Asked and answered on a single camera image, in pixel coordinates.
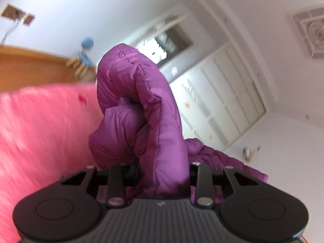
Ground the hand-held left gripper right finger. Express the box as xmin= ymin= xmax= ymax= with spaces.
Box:
xmin=190 ymin=161 xmax=265 ymax=208

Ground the white charger cable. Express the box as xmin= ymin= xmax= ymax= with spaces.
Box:
xmin=0 ymin=20 xmax=21 ymax=47

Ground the bright window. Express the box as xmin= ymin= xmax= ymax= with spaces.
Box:
xmin=137 ymin=38 xmax=169 ymax=65

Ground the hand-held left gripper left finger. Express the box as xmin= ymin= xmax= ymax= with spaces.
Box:
xmin=60 ymin=164 xmax=138 ymax=207

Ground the wide wooden wall socket panel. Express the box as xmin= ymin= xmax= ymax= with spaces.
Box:
xmin=1 ymin=3 xmax=27 ymax=20

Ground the purple down jacket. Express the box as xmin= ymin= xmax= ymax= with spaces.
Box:
xmin=88 ymin=44 xmax=269 ymax=199

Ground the pink bed blanket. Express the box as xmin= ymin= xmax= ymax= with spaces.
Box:
xmin=0 ymin=83 xmax=107 ymax=243

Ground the white room door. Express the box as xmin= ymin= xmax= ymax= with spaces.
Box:
xmin=127 ymin=11 xmax=189 ymax=46

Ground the square ceiling vent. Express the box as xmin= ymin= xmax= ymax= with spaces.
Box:
xmin=294 ymin=7 xmax=324 ymax=59

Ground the blue child chair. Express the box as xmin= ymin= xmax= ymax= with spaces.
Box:
xmin=66 ymin=38 xmax=98 ymax=80

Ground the white sliding wardrobe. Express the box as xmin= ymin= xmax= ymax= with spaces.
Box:
xmin=168 ymin=42 xmax=267 ymax=152

